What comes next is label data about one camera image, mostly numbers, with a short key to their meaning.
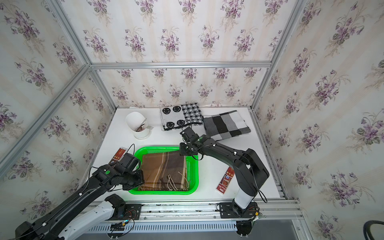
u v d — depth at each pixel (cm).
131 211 73
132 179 65
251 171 45
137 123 96
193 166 88
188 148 73
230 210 73
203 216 73
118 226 71
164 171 80
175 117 109
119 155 93
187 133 67
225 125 106
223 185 80
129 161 60
